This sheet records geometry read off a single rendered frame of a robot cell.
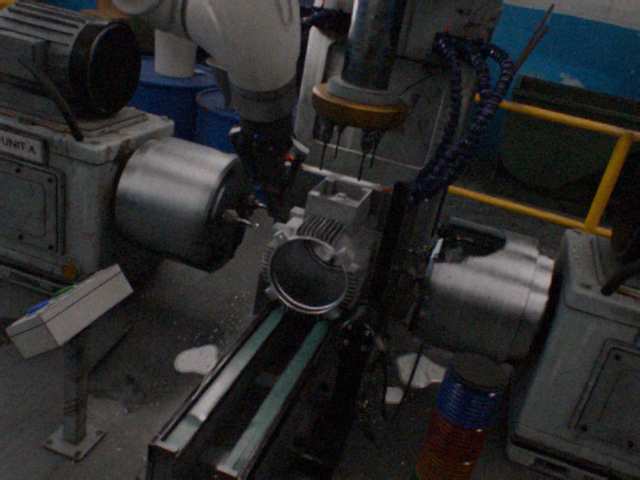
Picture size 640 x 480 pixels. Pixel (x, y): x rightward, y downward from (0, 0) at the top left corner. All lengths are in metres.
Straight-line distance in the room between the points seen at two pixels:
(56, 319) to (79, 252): 0.48
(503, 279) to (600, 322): 0.16
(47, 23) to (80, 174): 0.30
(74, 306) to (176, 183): 0.39
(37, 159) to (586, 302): 1.02
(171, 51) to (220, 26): 2.43
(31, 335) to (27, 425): 0.27
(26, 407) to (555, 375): 0.88
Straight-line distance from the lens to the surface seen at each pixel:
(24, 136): 1.34
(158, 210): 1.23
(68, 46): 1.33
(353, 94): 1.12
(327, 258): 1.36
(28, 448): 1.11
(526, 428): 1.20
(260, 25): 0.76
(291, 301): 1.22
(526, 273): 1.12
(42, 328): 0.89
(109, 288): 0.97
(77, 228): 1.34
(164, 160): 1.26
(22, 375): 1.25
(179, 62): 3.22
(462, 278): 1.10
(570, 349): 1.12
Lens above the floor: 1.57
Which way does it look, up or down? 25 degrees down
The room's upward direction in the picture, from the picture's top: 11 degrees clockwise
